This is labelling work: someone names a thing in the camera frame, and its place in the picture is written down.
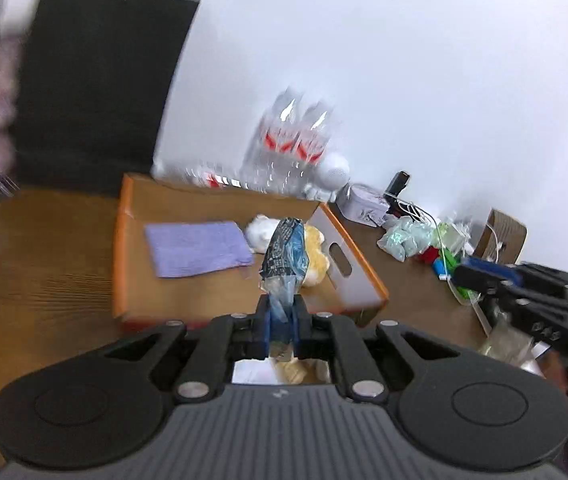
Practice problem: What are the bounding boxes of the blue snack packet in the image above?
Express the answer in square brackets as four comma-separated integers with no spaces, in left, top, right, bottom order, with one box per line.
[260,217,309,361]

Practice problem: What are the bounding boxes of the brown cardboard roll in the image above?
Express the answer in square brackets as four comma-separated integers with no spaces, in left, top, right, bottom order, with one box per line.
[473,209,528,264]

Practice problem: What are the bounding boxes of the colourful toy pieces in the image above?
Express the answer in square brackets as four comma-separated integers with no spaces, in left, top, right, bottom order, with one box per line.
[417,222,473,306]

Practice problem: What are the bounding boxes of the orange cardboard box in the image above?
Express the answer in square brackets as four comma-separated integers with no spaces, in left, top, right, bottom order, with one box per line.
[112,174,389,330]

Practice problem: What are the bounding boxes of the crumpled translucent plastic wrap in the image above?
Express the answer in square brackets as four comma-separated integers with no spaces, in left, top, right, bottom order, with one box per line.
[376,216,435,262]

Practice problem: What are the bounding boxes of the purple cloth pouch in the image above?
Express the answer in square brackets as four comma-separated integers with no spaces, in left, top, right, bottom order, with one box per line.
[144,221,255,278]

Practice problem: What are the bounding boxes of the white and yellow plush toy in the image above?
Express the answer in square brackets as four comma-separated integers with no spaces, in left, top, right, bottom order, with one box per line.
[244,214,331,288]

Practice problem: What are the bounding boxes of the white tin box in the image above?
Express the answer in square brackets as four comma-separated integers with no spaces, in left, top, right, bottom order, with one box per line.
[336,183,389,228]

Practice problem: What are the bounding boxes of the lying water bottle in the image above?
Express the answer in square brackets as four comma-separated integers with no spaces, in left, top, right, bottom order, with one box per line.
[151,160,248,190]

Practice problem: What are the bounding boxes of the white round speaker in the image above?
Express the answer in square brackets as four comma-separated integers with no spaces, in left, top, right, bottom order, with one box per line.
[303,152,350,203]

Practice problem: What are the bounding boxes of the left standing water bottle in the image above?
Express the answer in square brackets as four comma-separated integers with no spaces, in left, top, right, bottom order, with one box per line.
[241,88,302,195]

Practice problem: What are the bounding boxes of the standing water bottle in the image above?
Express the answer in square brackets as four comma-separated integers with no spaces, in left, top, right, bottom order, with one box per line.
[241,88,302,195]
[283,101,334,196]

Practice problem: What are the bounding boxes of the right standing water bottle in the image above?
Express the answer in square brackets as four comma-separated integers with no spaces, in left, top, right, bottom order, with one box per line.
[283,101,334,196]

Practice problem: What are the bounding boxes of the black paper bag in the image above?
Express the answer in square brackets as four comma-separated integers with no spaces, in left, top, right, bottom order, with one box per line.
[10,0,199,196]

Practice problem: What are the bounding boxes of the white cable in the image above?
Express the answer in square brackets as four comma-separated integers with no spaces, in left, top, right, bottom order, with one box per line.
[393,199,496,336]

